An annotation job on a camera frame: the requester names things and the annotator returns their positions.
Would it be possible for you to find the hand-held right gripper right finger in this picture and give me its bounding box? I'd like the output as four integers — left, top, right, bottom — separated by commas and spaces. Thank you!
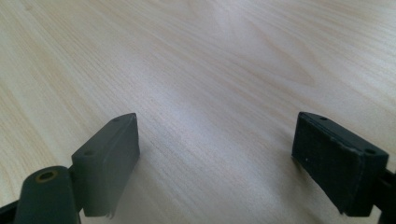
290, 111, 389, 217

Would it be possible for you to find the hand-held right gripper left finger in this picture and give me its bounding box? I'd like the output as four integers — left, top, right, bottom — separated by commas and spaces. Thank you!
71, 112, 141, 218

